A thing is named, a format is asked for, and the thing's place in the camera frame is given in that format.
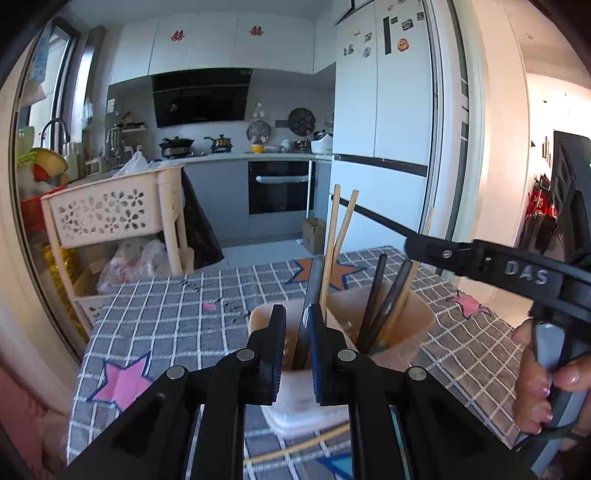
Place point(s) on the black wok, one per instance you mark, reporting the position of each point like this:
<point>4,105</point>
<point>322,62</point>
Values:
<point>176,144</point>

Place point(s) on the yellow green basin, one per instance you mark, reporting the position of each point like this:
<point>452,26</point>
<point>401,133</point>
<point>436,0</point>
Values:
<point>46,164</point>

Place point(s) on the cluster of fridge magnets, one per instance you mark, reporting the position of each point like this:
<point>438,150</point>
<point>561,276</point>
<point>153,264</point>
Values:
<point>388,34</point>

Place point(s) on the white plastic bag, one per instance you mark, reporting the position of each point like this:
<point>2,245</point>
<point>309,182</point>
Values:
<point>131,165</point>

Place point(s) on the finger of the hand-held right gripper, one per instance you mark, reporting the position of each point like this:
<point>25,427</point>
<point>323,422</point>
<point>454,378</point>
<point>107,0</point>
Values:
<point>443,256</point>

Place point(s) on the white wall cabinets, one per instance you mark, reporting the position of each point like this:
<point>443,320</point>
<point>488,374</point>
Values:
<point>217,46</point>

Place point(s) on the round silver steamer rack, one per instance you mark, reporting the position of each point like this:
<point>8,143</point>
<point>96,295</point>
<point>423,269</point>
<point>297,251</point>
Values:
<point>258,131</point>

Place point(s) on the yellow bowl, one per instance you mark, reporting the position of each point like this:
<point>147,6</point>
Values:
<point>257,149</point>

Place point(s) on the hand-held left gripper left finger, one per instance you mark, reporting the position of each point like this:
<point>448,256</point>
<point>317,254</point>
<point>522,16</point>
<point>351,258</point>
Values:
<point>277,360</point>

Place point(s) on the steel kettle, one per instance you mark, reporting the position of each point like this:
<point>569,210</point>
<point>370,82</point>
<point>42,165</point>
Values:
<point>115,143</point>

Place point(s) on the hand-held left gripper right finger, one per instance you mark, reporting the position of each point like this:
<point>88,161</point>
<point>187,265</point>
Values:
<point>317,360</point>

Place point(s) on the cardboard box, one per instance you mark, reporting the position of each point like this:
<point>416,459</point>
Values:
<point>314,235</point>

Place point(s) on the person's right hand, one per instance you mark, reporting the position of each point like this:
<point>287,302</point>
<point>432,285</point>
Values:
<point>528,383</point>

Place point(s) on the gold foil packet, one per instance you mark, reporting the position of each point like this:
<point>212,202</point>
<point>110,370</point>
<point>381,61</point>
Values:
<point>62,277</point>

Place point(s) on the steel pot with lid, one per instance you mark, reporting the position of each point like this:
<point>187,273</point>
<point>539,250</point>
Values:
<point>219,143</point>

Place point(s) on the dark spoon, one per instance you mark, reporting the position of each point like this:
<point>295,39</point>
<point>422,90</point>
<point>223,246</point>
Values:
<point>395,300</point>
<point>309,295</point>

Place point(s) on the clear plastic bags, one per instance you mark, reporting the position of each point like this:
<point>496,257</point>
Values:
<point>131,263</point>

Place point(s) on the black built-in oven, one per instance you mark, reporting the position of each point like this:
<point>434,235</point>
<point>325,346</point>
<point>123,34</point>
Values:
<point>279,189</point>

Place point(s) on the grey checked tablecloth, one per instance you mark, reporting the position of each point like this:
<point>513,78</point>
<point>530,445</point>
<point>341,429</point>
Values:
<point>184,323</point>

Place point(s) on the red basket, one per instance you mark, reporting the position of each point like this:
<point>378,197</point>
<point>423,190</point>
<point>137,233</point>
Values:
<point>37,207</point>

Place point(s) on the white plastic utensil holder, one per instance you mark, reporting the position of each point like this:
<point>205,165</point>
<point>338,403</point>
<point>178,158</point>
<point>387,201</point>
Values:
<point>411,346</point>

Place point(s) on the black hanging bag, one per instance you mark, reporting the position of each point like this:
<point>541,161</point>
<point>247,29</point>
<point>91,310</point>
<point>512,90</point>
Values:
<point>201,226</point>

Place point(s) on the kitchen faucet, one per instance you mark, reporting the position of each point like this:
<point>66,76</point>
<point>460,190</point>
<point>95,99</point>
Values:
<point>54,127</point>

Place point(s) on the white rice cooker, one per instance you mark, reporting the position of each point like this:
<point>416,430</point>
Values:
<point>322,143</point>

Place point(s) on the red and black bags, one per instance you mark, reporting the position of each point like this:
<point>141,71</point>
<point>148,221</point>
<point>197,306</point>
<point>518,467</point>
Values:
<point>538,212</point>

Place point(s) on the black chopsticks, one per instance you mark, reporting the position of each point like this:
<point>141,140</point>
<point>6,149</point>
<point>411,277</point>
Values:
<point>373,300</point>

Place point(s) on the black range hood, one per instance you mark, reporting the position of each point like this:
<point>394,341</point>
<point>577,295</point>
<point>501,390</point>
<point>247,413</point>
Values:
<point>201,99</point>

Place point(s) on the white plastic trolley rack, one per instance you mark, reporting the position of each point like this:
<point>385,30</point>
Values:
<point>97,212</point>

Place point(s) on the white refrigerator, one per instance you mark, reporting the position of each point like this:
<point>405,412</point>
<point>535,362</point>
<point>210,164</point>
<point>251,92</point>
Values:
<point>383,115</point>

